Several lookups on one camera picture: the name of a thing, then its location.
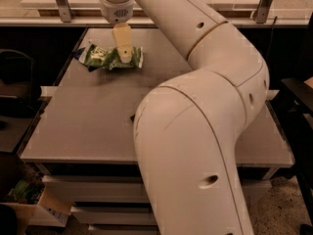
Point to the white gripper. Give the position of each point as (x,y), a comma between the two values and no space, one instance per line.
(115,10)

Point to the green jalapeno chip bag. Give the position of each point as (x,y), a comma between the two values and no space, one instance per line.
(108,59)

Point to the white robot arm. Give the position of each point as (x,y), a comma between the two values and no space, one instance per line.
(186,129)

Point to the blue rxbar blueberry bar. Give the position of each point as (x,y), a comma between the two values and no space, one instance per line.
(81,55)

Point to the black office chair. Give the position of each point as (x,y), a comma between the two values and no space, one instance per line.
(19,87)

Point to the white drawer cabinet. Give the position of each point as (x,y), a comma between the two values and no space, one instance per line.
(110,198)

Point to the dark side table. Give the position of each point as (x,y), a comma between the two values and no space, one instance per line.
(301,93)

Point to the cardboard box with items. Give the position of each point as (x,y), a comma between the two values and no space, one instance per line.
(36,205)

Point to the left metal shelf bracket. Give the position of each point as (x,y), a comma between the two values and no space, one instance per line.
(64,11)

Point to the metal shelf bracket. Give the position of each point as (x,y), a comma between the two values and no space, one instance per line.
(261,14)
(64,11)

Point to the right metal shelf bracket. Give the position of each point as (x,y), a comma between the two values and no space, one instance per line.
(261,14)

